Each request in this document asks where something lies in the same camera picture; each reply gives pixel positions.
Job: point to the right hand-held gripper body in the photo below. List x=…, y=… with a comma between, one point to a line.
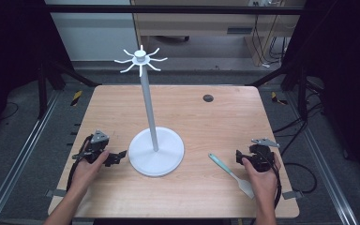
x=262, y=156

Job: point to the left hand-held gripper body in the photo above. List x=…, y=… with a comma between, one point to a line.
x=95, y=146

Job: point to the person's left hand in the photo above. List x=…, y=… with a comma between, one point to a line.
x=86, y=173

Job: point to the person's right hand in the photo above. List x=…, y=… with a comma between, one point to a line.
x=264, y=184

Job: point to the white hook rack stand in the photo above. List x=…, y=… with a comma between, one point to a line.
x=155, y=153

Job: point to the grey tape strip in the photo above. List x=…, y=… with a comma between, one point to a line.
x=292, y=195
x=56, y=193

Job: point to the yellow black floor tape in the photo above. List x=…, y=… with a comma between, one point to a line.
x=276, y=98
x=77, y=97

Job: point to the black metal stand leg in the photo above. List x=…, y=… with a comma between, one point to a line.
x=42, y=90
x=301, y=93

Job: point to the white cabinet panel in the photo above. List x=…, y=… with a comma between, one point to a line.
x=93, y=34

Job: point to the black curtain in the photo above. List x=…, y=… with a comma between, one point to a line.
x=347, y=62
x=9, y=50

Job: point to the light wooden desk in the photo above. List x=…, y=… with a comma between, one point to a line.
x=200, y=25

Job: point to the aluminium floor rail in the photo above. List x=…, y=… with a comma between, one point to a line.
x=325, y=168
x=18, y=159

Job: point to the black frame crossbar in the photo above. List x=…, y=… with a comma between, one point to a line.
x=175, y=9

